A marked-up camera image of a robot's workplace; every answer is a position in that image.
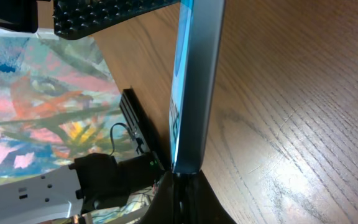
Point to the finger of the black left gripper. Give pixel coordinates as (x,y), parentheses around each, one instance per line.
(75,19)

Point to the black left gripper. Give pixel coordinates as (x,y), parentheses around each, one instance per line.
(19,15)

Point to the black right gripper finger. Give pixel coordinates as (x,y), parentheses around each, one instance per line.
(186,199)

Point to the blue screen Galaxy smartphone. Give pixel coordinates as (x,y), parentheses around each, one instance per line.
(196,57)

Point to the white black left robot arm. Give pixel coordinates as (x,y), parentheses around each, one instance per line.
(70,141)

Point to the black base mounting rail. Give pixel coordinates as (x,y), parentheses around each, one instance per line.
(144,135)

